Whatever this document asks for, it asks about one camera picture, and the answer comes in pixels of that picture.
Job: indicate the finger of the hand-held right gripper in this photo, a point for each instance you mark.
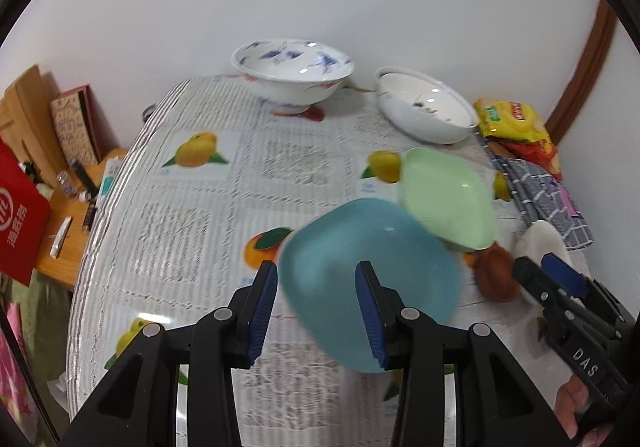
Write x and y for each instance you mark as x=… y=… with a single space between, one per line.
x=530 y=277
x=565 y=272

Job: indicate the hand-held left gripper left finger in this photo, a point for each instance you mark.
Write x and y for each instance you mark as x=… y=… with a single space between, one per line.
x=265 y=307

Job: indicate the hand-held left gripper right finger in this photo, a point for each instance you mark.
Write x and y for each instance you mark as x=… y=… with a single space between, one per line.
x=367 y=307

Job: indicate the brown bowl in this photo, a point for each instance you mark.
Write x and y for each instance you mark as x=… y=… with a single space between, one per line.
x=495 y=272

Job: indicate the plain white bowl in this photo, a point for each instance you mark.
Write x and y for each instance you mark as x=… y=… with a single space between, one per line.
x=537 y=239

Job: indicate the blue square plate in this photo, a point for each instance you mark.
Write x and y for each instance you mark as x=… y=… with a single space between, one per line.
x=340 y=247

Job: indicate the green square plate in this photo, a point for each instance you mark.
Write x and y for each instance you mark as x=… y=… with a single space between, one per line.
x=440 y=197

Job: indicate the person's right hand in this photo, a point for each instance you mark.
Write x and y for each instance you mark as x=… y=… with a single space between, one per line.
x=570 y=402

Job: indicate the pink paper note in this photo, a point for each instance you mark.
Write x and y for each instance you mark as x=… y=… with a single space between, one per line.
x=570 y=204

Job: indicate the grey checked cloth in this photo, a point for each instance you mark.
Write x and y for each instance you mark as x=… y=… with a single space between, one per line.
x=540 y=197

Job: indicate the fruit print tablecloth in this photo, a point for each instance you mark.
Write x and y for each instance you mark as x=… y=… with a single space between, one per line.
x=200 y=227

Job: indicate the red chip bag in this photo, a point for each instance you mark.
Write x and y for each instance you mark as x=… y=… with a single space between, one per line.
x=540 y=154

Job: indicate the yellow chip bag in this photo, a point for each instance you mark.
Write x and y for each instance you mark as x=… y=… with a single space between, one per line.
x=510 y=119

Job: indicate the white oval bowl grey trim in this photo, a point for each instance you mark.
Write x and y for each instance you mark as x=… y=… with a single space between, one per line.
x=420 y=117

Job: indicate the brown tube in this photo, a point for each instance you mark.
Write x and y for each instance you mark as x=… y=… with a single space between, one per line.
x=90 y=216

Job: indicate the white carton box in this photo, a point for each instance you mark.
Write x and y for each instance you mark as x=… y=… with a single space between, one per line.
x=107 y=182

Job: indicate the wooden side table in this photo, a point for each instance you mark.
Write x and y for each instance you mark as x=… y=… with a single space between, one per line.
x=75 y=209

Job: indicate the white pen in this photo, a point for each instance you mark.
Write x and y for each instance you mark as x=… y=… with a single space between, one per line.
x=61 y=237

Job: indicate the black bottle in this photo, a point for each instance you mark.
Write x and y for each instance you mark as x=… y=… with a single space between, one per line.
x=85 y=177

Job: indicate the white bowl with blue pattern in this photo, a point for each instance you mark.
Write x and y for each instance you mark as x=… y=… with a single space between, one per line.
x=295 y=82

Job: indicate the pink patterned cloth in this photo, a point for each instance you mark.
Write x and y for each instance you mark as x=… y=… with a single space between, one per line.
x=15 y=377

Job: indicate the red paper bag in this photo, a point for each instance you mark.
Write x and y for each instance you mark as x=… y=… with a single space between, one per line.
x=20 y=217

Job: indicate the patterned book with red edge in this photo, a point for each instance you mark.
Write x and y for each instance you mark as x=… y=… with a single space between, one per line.
x=75 y=127

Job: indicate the brown wooden door frame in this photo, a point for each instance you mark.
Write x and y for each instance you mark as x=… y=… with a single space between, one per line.
x=590 y=67

